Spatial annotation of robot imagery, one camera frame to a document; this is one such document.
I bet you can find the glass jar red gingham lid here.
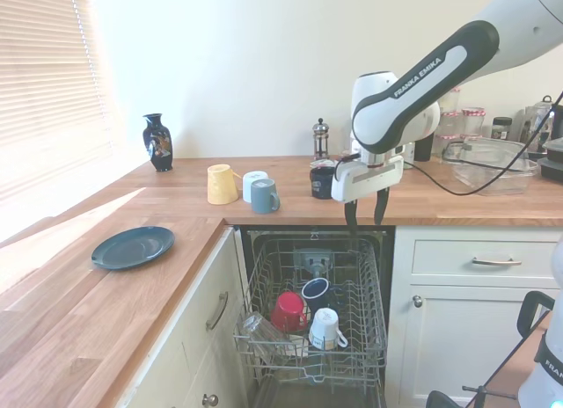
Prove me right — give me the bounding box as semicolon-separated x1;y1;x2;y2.
439;87;461;114
435;134;461;158
461;107;486;139
441;111;464;139

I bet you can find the clear plastic lidded container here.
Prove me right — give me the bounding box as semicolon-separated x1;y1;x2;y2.
441;137;540;197

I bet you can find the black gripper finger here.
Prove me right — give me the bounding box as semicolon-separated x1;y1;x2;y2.
344;199;360;229
373;187;391;226

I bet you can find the clear glass lying in rack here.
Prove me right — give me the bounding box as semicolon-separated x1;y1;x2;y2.
237;311;291;346

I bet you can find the white mug with print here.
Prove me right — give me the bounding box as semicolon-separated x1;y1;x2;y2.
307;307;349;351

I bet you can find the steel glass coffee maker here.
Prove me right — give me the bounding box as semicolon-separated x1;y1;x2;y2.
523;95;556;153

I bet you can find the grey mug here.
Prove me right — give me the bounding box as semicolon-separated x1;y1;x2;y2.
250;178;282;215

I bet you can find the dark teal plate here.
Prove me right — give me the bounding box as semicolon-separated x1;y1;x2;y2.
91;225;176;272

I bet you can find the black shaker bottle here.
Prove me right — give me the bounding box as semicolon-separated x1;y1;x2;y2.
413;133;436;163

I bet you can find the spice jar black lid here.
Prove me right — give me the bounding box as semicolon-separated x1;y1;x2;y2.
491;116;514;142

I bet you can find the bronze cabinet drawer handle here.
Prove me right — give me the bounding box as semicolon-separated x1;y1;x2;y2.
205;291;230;332

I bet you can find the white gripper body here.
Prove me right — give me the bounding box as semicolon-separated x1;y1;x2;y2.
331;155;405;203

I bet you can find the beige window blind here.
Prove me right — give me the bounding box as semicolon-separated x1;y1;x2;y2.
0;0;118;207

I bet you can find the grey dishwasher spray hub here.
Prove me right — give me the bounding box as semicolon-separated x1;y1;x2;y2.
292;247;333;278

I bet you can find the black camera stand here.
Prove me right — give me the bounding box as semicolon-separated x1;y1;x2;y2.
426;290;556;408

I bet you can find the dark blue painted vase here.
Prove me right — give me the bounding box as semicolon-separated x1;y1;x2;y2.
142;113;174;173

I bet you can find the steel drawer handle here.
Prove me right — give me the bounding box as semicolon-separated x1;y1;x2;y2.
472;257;523;267

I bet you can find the steel dishwasher door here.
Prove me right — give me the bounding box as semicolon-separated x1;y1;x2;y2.
252;372;384;408

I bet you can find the glass steel French press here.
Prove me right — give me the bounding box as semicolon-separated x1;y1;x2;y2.
312;117;331;162

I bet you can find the grey wire dishwasher rack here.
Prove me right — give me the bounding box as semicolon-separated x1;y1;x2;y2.
232;236;389;387

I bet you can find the yellow mug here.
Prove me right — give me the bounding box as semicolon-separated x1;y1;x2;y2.
206;163;242;206

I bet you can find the navy blue mug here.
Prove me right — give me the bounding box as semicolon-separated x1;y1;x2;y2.
301;276;344;315

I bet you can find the red mug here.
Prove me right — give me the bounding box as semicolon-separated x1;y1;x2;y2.
269;291;309;333

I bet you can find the dishwasher tub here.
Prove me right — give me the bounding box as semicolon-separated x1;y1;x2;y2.
239;225;396;408

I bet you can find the plain white mug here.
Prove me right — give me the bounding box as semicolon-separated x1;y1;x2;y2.
242;171;270;204

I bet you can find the black mug with print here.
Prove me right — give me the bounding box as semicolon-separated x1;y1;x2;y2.
309;164;340;200

